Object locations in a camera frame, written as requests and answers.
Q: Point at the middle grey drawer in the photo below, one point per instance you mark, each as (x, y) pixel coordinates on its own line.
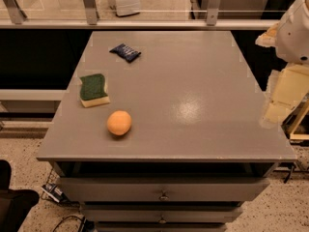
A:
(160, 213)

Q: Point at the grey drawer cabinet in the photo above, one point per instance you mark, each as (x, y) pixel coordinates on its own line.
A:
(195, 108)

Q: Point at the metal glass railing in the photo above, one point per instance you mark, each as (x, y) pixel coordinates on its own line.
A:
(154, 14)

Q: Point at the grey drawer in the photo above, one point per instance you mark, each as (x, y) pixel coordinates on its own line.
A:
(160, 213)
(162, 189)

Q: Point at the green yellow sponge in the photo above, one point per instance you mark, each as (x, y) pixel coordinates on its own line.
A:
(93, 90)

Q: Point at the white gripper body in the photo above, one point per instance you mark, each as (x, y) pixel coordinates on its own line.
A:
(294, 36)

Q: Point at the power strip on floor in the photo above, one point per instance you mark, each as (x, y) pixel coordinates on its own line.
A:
(53, 192)

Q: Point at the top grey drawer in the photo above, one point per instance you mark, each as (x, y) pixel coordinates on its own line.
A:
(162, 189)

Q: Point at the black chair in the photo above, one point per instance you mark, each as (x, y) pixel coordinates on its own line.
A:
(14, 204)

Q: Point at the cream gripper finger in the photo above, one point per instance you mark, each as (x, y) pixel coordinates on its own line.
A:
(268, 38)
(285, 91)

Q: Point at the blue rxbar wrapper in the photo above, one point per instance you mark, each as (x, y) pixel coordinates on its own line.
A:
(125, 52)

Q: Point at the orange fruit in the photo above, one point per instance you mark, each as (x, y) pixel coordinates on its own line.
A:
(119, 122)

